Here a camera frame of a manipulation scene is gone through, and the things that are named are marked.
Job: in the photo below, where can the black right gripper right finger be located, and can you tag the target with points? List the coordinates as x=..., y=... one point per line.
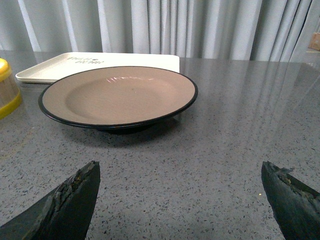
x=295, y=205

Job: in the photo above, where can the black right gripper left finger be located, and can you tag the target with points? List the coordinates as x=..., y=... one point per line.
x=64, y=213

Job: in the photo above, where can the beige plate with black rim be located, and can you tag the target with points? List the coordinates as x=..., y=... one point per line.
x=118, y=98

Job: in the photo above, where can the white rectangular tray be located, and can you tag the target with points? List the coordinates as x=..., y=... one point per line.
x=70, y=63

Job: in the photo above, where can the yellow rimmed wooden steamer basket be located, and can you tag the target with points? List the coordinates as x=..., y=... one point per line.
x=10, y=94

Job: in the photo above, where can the brown cardboard box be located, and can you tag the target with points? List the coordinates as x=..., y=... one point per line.
x=314, y=43

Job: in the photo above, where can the grey pleated curtain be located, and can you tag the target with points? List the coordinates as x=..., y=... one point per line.
x=259, y=30

